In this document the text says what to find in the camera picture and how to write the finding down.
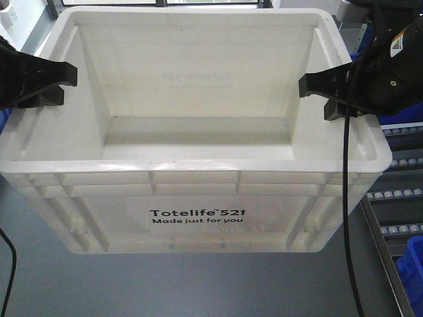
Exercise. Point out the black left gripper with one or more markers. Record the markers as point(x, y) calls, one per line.
point(35, 76)

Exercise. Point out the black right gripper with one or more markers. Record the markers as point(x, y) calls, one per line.
point(390, 78)

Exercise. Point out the white plastic tote bin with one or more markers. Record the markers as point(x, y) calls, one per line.
point(185, 133)

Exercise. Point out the right side blue bin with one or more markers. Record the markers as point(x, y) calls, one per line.
point(409, 267)

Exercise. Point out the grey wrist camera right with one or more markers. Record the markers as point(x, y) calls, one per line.
point(349, 12)

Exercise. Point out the steel shelf frame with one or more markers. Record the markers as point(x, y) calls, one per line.
point(393, 205)

